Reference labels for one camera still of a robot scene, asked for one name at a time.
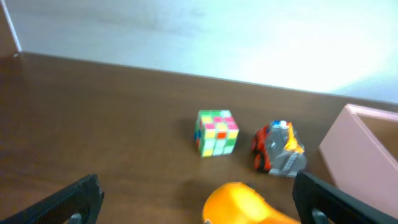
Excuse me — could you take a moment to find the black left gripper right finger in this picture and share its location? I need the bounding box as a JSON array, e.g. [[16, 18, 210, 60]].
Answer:
[[292, 171, 397, 224]]

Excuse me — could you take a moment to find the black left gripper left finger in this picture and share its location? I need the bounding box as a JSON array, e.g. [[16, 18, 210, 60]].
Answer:
[[1, 174, 104, 224]]

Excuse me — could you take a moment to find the orange rubber toy figure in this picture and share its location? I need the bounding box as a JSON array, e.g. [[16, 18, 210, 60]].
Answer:
[[202, 182, 298, 224]]

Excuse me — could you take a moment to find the multicoloured puzzle cube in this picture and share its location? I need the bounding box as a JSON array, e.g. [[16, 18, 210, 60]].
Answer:
[[194, 110, 239, 157]]

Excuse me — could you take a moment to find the pink cardboard box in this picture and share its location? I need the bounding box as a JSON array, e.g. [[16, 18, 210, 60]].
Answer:
[[319, 104, 397, 217]]

